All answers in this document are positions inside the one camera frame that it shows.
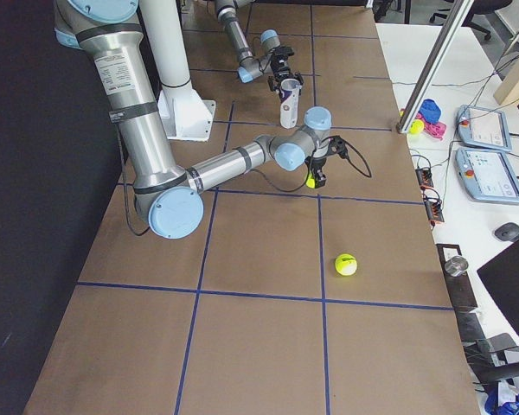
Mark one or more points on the blue cloth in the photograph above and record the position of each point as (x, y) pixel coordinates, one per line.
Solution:
(430, 111)

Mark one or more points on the teach pendant near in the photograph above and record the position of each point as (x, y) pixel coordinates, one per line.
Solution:
(487, 176)

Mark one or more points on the yellow tennis ball on cloth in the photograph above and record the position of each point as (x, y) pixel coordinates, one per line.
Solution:
(417, 127)

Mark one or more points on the teach pendant far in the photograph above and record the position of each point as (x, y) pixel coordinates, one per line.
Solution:
(483, 128)

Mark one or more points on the clear tennis ball can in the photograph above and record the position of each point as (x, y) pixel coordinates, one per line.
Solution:
(288, 105)

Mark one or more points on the teach pendant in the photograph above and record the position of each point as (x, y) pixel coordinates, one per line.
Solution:
(483, 128)
(487, 176)

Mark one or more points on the black computer mouse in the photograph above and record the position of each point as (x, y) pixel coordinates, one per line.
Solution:
(507, 232)

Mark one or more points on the aluminium frame post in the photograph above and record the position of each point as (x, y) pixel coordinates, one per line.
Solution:
(458, 13)

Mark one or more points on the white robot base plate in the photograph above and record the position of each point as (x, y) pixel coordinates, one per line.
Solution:
(186, 116)

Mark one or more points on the silver metal cup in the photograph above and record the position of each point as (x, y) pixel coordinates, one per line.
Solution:
(456, 266)

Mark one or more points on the yellow tennis ball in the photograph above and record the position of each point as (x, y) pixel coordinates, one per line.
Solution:
(417, 127)
(310, 181)
(346, 264)

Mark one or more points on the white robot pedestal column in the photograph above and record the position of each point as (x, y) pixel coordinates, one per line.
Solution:
(163, 27)

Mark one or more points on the pink cloth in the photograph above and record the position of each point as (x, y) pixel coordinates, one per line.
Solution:
(434, 130)

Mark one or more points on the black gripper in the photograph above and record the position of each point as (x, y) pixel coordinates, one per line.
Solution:
(282, 73)
(317, 162)

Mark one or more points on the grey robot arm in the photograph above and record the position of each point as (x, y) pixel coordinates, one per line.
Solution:
(138, 50)
(250, 67)

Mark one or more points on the black office chair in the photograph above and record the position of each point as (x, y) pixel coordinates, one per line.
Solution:
(483, 8)

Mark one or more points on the black computer monitor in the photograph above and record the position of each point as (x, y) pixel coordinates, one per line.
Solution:
(500, 277)

